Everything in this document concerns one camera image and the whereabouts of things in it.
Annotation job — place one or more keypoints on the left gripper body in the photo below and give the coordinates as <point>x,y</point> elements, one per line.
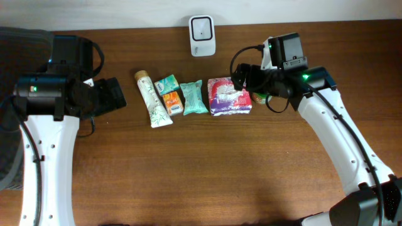
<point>99,103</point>

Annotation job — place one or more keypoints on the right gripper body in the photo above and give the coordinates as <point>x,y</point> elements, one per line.
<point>244,76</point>

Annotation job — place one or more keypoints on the green lid jar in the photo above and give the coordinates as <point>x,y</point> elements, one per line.
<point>260,98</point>

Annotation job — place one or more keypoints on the red purple tissue package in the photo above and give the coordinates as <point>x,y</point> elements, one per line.
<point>224,99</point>

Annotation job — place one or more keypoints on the white bamboo print tube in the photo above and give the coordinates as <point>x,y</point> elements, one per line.
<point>157,112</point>

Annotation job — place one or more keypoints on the teal wet wipes pack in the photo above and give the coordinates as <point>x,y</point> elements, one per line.
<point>193,98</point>

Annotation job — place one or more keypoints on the teal blue tissue pack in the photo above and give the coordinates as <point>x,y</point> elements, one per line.
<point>167,85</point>

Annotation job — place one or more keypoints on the orange tissue pack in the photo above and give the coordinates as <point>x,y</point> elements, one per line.
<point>173,103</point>

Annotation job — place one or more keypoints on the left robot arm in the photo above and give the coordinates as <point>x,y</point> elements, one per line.
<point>50,105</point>

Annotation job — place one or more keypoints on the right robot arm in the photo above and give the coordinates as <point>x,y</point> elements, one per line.
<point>372,190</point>

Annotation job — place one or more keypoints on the grey plastic mesh basket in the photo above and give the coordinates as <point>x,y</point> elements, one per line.
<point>22,51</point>

